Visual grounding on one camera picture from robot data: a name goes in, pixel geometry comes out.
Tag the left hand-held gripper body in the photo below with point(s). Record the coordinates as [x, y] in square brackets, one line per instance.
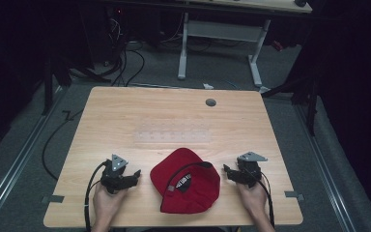
[116, 174]

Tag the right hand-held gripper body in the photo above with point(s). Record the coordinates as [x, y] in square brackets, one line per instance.
[247, 170]

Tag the red baseball cap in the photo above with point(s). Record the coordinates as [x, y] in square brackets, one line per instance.
[186, 182]

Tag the person's right hand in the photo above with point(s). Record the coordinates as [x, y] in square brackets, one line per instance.
[253, 199]

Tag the person's left hand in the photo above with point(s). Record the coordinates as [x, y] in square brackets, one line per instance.
[106, 203]

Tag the white floor scrap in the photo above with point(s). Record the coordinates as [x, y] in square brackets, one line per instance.
[208, 86]

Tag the black metal stand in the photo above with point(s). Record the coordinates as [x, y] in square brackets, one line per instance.
[302, 96]
[53, 80]

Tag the white metal desk frame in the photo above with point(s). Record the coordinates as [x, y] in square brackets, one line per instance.
[220, 38]

